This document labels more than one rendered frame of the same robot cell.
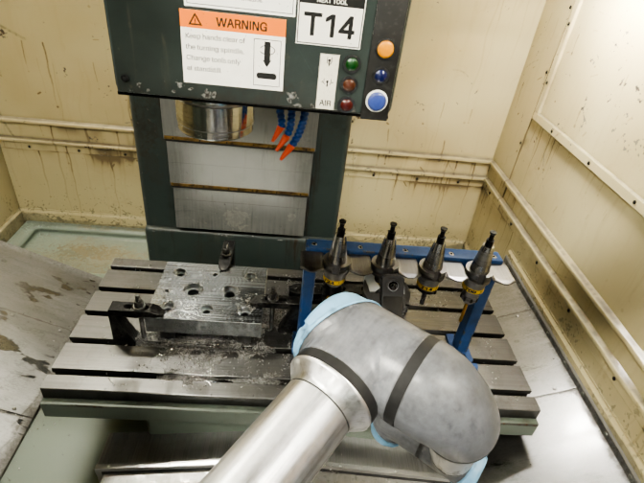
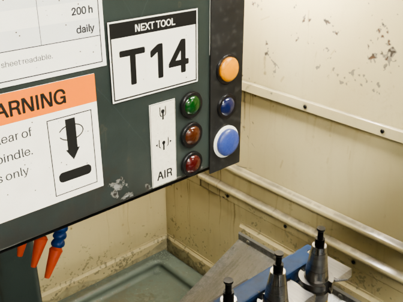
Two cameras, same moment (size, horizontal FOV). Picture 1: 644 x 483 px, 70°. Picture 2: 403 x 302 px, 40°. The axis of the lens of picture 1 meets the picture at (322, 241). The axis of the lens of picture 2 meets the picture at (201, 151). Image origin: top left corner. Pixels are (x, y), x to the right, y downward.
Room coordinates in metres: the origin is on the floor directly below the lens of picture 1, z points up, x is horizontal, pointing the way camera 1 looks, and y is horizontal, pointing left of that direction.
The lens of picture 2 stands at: (0.33, 0.28, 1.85)
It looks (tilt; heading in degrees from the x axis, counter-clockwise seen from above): 25 degrees down; 324
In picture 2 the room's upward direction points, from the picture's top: straight up
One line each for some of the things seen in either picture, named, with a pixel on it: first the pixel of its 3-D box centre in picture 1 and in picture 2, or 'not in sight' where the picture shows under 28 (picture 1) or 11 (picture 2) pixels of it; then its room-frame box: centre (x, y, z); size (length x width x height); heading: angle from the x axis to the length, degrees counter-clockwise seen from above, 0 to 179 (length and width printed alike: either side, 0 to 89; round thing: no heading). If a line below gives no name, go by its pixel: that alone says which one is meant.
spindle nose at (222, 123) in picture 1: (215, 99); not in sight; (0.93, 0.25, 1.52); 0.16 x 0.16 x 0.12
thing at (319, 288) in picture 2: (477, 273); (315, 281); (0.86, -0.37, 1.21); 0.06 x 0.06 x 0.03
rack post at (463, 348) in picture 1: (473, 310); not in sight; (0.92, -0.42, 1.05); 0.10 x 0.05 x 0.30; 5
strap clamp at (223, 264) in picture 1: (226, 262); not in sight; (1.09, 0.28, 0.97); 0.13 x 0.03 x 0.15; 5
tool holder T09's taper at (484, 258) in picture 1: (484, 257); (317, 260); (0.86, -0.37, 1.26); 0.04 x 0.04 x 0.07
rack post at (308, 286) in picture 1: (306, 300); not in sight; (0.88, 0.02, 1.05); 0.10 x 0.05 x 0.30; 5
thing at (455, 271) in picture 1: (454, 271); (295, 295); (0.86, -0.31, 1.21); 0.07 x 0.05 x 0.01; 5
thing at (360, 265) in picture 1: (360, 265); not in sight; (0.84, -0.09, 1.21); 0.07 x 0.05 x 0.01; 5
